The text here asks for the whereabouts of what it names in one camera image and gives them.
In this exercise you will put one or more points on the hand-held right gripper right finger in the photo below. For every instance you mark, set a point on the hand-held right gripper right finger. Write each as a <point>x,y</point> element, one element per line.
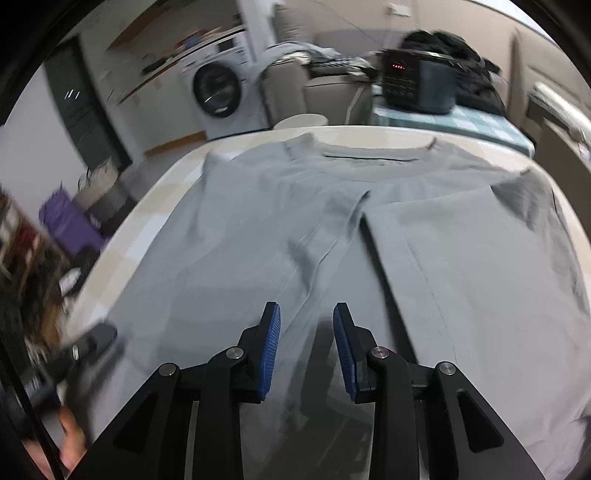
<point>344,350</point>

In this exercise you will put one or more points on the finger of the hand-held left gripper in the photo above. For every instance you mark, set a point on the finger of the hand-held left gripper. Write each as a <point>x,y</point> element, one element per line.
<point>92,340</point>

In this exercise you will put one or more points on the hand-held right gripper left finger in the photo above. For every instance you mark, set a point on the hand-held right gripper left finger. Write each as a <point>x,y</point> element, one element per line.
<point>270,350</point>

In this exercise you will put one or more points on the grey t-shirt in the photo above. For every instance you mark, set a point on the grey t-shirt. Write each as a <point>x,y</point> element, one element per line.
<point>277,230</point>

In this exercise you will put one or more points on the pale grey clothes heap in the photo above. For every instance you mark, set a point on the pale grey clothes heap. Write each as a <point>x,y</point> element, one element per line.
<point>295,53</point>

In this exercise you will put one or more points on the person's left hand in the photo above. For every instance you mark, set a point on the person's left hand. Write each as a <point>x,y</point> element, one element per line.
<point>73,438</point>

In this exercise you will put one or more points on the wooden shoe rack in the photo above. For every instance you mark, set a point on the wooden shoe rack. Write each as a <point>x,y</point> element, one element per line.
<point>27,258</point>

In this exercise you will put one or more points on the purple bag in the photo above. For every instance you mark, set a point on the purple bag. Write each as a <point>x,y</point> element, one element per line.
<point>69,221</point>

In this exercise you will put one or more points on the white woven basket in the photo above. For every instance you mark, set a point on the white woven basket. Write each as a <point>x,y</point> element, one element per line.
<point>97,182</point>

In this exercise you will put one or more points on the round white stool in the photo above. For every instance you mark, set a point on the round white stool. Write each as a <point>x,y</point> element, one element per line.
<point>300,121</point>

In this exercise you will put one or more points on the dark glass door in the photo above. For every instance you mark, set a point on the dark glass door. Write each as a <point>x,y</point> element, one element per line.
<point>83,106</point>

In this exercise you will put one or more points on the grey sofa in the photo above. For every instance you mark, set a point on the grey sofa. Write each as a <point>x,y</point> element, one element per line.
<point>323,92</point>

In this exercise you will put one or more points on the white washing machine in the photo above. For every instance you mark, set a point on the white washing machine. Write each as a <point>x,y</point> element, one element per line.
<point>217,87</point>

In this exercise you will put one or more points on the black power station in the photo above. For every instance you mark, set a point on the black power station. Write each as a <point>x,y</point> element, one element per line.
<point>415,83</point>

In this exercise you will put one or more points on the houndstooth pillow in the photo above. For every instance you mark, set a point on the houndstooth pillow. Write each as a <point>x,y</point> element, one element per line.
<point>337,64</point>

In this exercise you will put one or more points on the black jacket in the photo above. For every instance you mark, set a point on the black jacket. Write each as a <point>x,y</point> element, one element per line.
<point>471,69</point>

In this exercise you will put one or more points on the beige upholstered seat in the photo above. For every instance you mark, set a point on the beige upholstered seat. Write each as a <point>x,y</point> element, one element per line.
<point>554,115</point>

